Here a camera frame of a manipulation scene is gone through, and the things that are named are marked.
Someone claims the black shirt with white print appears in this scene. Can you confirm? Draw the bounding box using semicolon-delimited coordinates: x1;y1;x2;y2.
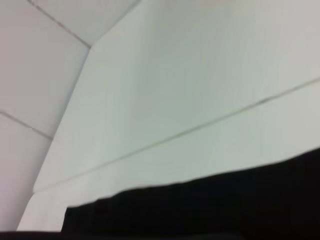
0;147;320;240

